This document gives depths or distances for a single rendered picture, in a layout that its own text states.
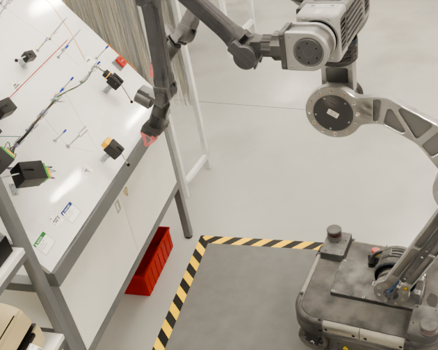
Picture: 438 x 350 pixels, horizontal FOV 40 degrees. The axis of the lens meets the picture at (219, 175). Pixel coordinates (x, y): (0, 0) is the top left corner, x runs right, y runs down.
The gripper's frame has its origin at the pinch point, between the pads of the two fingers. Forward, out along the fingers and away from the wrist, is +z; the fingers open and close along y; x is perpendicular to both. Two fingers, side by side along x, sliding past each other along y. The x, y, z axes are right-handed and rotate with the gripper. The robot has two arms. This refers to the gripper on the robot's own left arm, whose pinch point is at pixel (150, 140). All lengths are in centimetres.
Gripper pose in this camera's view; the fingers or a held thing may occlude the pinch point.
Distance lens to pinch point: 230.7
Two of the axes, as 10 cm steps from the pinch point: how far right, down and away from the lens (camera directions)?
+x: 8.6, 5.0, -0.9
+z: -3.0, 6.4, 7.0
